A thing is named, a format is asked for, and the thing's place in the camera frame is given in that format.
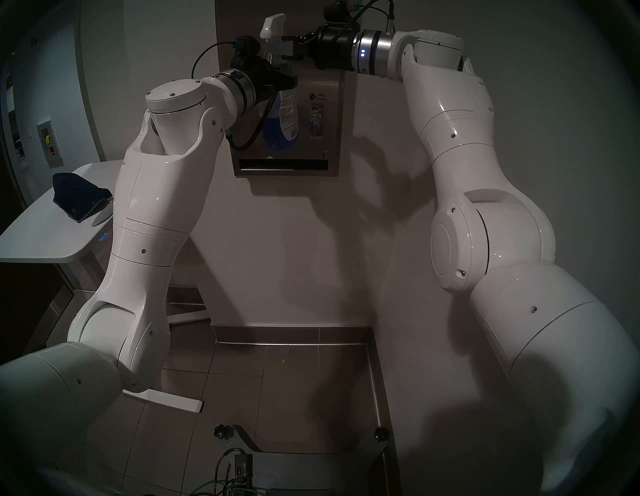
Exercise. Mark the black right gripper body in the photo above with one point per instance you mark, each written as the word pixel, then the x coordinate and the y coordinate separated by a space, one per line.
pixel 335 47

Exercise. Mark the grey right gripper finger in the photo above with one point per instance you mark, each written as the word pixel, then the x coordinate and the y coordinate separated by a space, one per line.
pixel 291 39
pixel 285 55

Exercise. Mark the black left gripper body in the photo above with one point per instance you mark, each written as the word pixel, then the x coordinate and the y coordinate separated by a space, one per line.
pixel 262 75

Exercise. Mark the blue cleaner spray bottle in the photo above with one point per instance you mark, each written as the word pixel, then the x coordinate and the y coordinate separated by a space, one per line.
pixel 280 125

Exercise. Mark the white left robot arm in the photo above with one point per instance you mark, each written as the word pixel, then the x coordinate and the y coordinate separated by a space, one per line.
pixel 155 210

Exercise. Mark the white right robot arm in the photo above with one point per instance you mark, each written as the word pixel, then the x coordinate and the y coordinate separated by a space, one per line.
pixel 475 125

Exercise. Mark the dark blue cloth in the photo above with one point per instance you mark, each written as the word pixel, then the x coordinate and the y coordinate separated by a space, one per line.
pixel 77 197

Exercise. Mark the white table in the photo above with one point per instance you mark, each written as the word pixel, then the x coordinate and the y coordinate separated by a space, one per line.
pixel 45 235

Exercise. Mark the black star knob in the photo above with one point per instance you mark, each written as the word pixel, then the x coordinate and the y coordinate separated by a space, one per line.
pixel 381 434
pixel 221 431

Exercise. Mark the black box with red light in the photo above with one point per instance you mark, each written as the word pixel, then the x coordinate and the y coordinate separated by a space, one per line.
pixel 243 466

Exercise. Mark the stainless steel wall dispenser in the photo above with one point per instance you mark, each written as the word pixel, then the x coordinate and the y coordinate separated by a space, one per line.
pixel 325 135

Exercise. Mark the grey robot base frame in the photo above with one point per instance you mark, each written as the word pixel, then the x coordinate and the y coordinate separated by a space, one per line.
pixel 310 470

